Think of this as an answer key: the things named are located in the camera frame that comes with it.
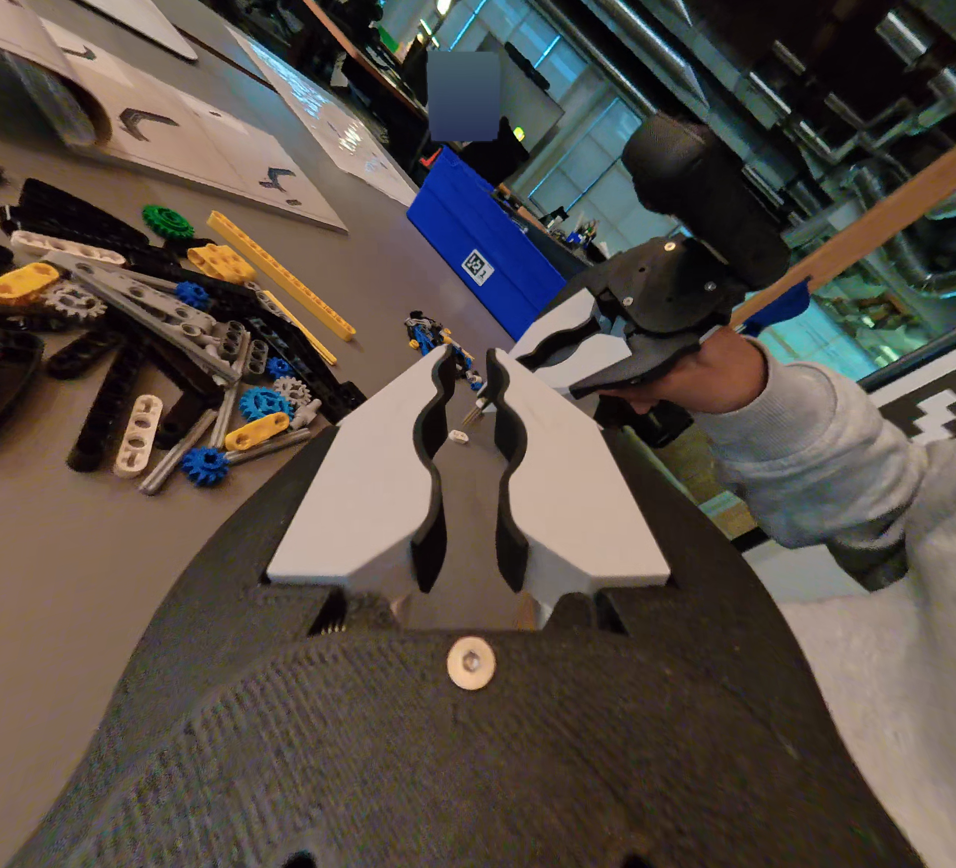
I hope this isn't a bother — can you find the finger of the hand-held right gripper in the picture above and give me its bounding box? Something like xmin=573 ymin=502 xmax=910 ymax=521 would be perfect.
xmin=509 ymin=289 xmax=602 ymax=371
xmin=534 ymin=334 xmax=633 ymax=397

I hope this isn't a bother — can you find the blue plastic bin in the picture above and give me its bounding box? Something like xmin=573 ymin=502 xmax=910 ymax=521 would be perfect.
xmin=407 ymin=147 xmax=569 ymax=342

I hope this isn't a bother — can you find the yellow lego frame piece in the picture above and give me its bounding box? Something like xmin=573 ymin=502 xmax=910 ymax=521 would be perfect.
xmin=187 ymin=244 xmax=256 ymax=284

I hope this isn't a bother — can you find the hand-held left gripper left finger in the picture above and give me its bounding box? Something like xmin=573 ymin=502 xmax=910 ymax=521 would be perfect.
xmin=266 ymin=344 xmax=458 ymax=596

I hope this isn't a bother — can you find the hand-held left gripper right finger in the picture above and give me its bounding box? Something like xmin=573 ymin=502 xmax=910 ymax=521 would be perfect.
xmin=485 ymin=349 xmax=671 ymax=622

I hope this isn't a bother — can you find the long yellow lego beam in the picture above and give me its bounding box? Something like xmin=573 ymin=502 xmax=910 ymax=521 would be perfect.
xmin=207 ymin=211 xmax=357 ymax=342

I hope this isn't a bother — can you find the black computer monitor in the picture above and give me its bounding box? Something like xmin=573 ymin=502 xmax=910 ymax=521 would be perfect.
xmin=459 ymin=128 xmax=531 ymax=185

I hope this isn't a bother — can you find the printed paper sheet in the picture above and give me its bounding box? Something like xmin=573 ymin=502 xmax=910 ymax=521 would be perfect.
xmin=228 ymin=27 xmax=419 ymax=208

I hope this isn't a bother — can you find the blue cloth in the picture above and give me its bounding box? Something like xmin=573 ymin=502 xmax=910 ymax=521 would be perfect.
xmin=743 ymin=278 xmax=813 ymax=337

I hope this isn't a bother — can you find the lego instruction booklet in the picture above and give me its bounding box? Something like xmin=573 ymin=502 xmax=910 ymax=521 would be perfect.
xmin=0 ymin=0 xmax=348 ymax=234

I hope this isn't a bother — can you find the thin yellow lego axle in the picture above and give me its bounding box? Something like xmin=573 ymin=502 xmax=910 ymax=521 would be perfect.
xmin=257 ymin=289 xmax=339 ymax=367

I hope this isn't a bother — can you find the pile of small lego pins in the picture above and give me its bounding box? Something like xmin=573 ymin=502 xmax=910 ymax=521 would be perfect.
xmin=405 ymin=311 xmax=486 ymax=391

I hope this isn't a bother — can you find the person's right hand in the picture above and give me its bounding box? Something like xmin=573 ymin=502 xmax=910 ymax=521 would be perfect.
xmin=627 ymin=326 xmax=770 ymax=417

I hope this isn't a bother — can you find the green lego gear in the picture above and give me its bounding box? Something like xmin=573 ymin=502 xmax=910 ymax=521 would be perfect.
xmin=142 ymin=205 xmax=195 ymax=240

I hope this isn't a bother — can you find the large display screen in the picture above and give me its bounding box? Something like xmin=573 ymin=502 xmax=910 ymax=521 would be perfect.
xmin=499 ymin=54 xmax=566 ymax=152

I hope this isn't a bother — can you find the person's right forearm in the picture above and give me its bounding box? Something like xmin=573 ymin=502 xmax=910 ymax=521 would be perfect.
xmin=691 ymin=338 xmax=956 ymax=593

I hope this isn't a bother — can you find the pile of large lego parts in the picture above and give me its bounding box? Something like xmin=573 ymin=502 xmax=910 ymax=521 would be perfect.
xmin=0 ymin=177 xmax=367 ymax=496

